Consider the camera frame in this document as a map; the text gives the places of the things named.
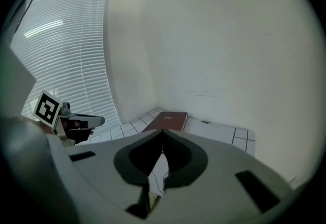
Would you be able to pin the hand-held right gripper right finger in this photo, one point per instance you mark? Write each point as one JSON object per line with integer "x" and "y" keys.
{"x": 198, "y": 162}

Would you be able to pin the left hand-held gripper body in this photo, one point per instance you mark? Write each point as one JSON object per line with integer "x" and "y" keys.
{"x": 47, "y": 109}

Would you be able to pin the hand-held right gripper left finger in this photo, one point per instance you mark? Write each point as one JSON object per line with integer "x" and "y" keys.
{"x": 122, "y": 162}

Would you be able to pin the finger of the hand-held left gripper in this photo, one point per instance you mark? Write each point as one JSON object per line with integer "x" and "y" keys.
{"x": 93, "y": 119}

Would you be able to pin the white book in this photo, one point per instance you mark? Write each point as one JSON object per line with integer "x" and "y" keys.
{"x": 208, "y": 131}

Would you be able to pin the dark red book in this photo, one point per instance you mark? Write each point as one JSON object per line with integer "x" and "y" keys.
{"x": 166, "y": 122}

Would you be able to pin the person's left hand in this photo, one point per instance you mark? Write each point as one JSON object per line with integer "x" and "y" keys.
{"x": 80, "y": 134}

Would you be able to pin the white window blinds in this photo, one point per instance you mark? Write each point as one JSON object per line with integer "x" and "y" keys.
{"x": 66, "y": 52}

